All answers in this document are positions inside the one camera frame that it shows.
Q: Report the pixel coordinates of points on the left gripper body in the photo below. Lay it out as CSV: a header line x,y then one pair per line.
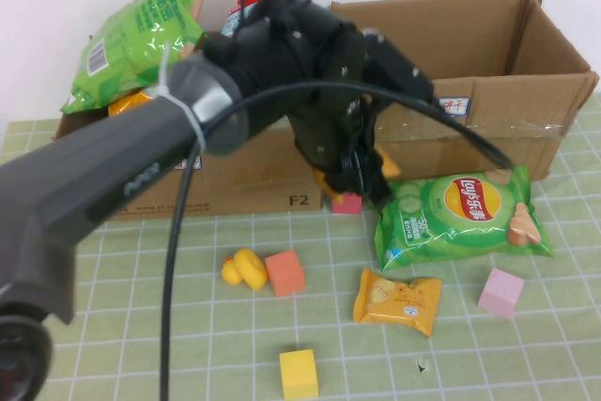
x,y
319,138

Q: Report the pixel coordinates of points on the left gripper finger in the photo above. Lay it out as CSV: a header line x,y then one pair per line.
x,y
377,185
345,185

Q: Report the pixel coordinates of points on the yellow foam cube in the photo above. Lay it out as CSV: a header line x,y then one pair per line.
x,y
298,373

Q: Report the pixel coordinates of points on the green chips bag with barcode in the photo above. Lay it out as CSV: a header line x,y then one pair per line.
x,y
136,44

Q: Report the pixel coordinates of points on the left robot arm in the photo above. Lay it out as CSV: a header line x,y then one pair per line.
x,y
117,171

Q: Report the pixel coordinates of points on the yellow fries snack bag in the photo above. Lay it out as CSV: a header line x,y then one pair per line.
x,y
129,104

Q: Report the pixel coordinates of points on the magenta foam cube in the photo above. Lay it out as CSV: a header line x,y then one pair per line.
x,y
345,206

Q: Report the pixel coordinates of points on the green cucumber Lay's chips bag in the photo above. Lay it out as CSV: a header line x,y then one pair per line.
x,y
436,232

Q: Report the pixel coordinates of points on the cardboard box with F2 print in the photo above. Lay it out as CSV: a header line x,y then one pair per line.
x,y
244,185

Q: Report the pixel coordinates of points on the orange foam cube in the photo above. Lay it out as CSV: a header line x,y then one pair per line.
x,y
284,274

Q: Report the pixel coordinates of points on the white label with red writing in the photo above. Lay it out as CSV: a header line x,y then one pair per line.
x,y
198,164
457,107

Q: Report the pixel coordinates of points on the yellow rubber duck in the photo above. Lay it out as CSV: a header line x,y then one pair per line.
x,y
246,269

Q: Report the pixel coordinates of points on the cardboard box with clear tape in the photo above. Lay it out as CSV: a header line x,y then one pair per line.
x,y
516,105

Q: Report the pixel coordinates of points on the light pink foam cube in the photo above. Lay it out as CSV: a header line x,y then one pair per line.
x,y
500,293

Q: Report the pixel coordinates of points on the white zip tie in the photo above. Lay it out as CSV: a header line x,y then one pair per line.
x,y
164,65

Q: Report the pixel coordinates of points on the green checkered tablecloth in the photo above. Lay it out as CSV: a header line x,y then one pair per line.
x,y
117,316

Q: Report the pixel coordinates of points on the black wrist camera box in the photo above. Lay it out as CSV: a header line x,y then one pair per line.
x,y
399,72

